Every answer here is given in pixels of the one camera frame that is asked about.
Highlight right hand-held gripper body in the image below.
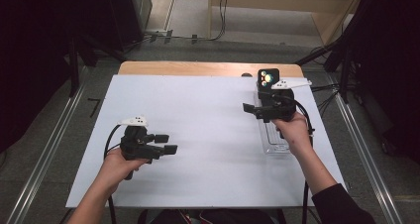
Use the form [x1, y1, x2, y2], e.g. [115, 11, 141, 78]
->
[262, 79, 313, 124]

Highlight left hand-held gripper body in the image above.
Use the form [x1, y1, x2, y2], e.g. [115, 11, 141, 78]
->
[117, 115, 166, 165]

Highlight clear plastic tray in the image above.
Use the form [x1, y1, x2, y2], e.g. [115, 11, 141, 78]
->
[253, 80, 292, 156]

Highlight black phone case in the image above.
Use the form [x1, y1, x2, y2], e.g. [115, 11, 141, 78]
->
[257, 67, 281, 101]

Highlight person's right hand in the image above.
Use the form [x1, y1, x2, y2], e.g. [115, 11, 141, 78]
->
[271, 111, 314, 157]

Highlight person's left hand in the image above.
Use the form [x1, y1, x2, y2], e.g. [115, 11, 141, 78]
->
[98, 147, 151, 192]

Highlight white board sheet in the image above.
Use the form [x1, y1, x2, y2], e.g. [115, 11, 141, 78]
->
[64, 73, 354, 209]

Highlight wooden table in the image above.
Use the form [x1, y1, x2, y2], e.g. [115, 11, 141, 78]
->
[117, 60, 305, 79]

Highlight black metal stand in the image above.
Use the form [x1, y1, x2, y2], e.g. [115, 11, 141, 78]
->
[65, 32, 128, 98]
[295, 35, 353, 104]

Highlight floor power strip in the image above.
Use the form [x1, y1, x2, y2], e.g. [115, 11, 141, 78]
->
[143, 29, 199, 45]

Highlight black curtain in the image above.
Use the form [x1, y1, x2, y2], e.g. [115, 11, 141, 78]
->
[0, 0, 115, 154]
[340, 0, 420, 166]

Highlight dark cabinet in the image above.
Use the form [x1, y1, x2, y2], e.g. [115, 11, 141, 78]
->
[104, 0, 154, 52]

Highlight right hand-held gripper cable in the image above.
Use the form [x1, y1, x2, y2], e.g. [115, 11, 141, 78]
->
[290, 97, 316, 224]

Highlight hand-held gripper cable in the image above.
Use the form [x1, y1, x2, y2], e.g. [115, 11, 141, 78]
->
[103, 124, 123, 224]
[290, 97, 316, 224]

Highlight left hand-held gripper cable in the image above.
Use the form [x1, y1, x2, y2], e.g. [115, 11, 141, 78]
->
[103, 124, 123, 224]

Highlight black floor cables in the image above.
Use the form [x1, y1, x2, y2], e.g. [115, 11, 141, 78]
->
[310, 82, 343, 118]

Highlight metal floor rail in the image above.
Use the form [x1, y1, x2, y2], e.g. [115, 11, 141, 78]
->
[5, 66, 90, 224]
[325, 73, 405, 224]

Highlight hanging black cables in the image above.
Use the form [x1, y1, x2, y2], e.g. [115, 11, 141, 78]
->
[211, 0, 231, 43]

